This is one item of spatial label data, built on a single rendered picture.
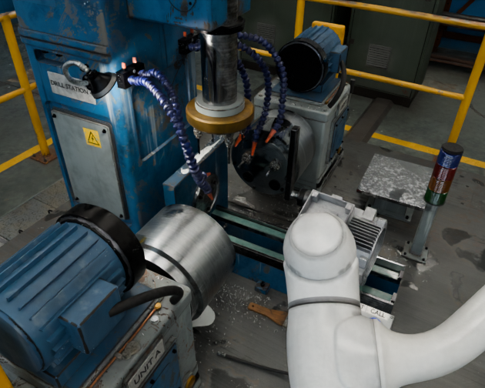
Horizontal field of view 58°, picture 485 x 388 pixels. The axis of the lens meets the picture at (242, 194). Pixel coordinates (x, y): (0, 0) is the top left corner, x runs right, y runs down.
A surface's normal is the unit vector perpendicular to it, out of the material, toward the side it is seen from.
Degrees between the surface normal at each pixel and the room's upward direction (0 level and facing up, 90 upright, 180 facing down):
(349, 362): 29
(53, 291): 40
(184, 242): 24
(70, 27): 90
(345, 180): 0
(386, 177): 0
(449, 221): 0
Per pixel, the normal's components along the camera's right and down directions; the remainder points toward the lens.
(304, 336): -0.65, -0.38
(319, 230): -0.16, -0.47
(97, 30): -0.46, 0.54
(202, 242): 0.57, -0.43
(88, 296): 0.01, -0.79
